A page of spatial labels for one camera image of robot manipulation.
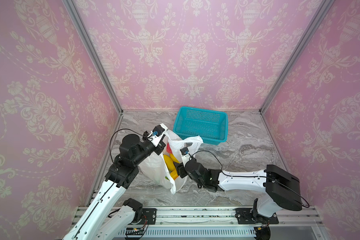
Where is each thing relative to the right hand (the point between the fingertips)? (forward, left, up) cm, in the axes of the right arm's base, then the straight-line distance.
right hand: (178, 161), depth 79 cm
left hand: (+4, +4, +21) cm, 21 cm away
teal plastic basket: (+34, -25, -14) cm, 45 cm away
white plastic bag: (-5, +12, +2) cm, 13 cm away
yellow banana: (+5, +6, -8) cm, 11 cm away
